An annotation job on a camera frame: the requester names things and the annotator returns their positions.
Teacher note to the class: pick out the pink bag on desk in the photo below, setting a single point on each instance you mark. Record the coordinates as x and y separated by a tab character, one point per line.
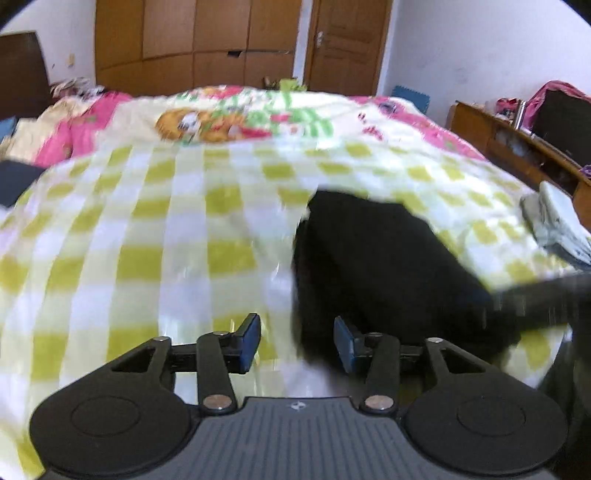
560	115

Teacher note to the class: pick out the dark wooden headboard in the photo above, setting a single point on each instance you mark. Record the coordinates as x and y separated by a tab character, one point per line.
25	89

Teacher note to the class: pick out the dark blue notebook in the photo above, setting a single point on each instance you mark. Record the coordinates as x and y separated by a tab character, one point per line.
15	178

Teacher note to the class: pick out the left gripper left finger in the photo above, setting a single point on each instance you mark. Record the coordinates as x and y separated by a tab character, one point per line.
139	410

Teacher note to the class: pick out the striped bag by headboard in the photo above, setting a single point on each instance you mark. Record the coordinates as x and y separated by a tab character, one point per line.
77	86

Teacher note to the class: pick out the wooden desk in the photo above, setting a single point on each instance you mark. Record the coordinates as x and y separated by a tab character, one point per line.
525	156

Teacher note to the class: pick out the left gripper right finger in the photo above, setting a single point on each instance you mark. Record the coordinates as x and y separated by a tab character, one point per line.
460	415

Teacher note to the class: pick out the wooden wardrobe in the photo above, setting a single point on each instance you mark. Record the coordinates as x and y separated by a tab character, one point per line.
161	47

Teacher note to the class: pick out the cartoon floral quilt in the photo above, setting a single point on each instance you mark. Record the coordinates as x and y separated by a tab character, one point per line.
75	126

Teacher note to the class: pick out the folded grey clothes stack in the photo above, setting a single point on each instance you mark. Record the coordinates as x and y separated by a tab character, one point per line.
556	226

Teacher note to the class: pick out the wooden door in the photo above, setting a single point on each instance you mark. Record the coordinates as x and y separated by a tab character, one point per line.
345	46

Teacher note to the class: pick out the black pants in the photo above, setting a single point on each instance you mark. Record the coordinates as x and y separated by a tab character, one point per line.
383	270

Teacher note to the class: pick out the blue foam mat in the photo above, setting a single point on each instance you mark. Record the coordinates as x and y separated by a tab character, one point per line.
420	100

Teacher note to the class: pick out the green checkered plastic bed cover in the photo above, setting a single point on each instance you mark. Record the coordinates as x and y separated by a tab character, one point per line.
144	239

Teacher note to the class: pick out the steel thermos bottle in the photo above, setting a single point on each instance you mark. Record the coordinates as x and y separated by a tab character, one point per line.
519	115

